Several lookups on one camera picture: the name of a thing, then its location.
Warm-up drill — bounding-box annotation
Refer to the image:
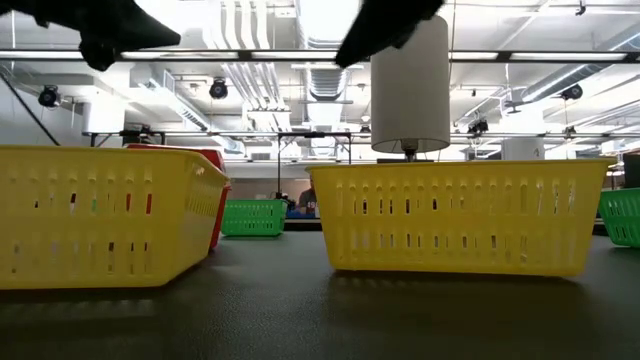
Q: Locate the red plastic slotted basket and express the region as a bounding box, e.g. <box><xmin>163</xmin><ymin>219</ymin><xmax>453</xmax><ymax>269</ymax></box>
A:
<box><xmin>125</xmin><ymin>143</ymin><xmax>233</xmax><ymax>251</ymax></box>

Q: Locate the yellow plastic slotted basket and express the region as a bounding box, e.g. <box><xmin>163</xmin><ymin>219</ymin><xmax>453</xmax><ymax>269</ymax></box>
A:
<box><xmin>0</xmin><ymin>144</ymin><xmax>230</xmax><ymax>291</ymax></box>
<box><xmin>306</xmin><ymin>158</ymin><xmax>617</xmax><ymax>279</ymax></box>

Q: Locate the green plastic slotted basket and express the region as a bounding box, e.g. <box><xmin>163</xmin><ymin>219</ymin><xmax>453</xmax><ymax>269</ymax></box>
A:
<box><xmin>221</xmin><ymin>198</ymin><xmax>290</xmax><ymax>238</ymax></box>
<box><xmin>597</xmin><ymin>187</ymin><xmax>640</xmax><ymax>249</ymax></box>

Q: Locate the white shade table lamp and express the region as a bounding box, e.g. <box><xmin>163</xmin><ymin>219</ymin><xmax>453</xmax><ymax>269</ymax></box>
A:
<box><xmin>370</xmin><ymin>13</ymin><xmax>452</xmax><ymax>162</ymax></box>

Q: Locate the person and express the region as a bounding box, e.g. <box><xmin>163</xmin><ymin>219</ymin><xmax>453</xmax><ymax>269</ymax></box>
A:
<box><xmin>297</xmin><ymin>174</ymin><xmax>319</xmax><ymax>219</ymax></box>

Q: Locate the black monitor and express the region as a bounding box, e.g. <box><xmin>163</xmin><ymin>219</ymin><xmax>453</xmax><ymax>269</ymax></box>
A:
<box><xmin>622</xmin><ymin>152</ymin><xmax>640</xmax><ymax>190</ymax></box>

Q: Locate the black table mat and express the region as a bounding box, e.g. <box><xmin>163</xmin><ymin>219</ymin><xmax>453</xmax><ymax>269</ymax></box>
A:
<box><xmin>0</xmin><ymin>229</ymin><xmax>640</xmax><ymax>360</ymax></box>

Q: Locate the silver ribbed ceiling duct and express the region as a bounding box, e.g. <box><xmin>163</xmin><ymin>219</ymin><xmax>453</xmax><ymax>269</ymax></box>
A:
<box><xmin>305</xmin><ymin>64</ymin><xmax>351</xmax><ymax>104</ymax></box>

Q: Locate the black background workstation frame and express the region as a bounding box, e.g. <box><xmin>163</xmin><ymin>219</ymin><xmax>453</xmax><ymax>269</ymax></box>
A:
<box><xmin>276</xmin><ymin>131</ymin><xmax>353</xmax><ymax>201</ymax></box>

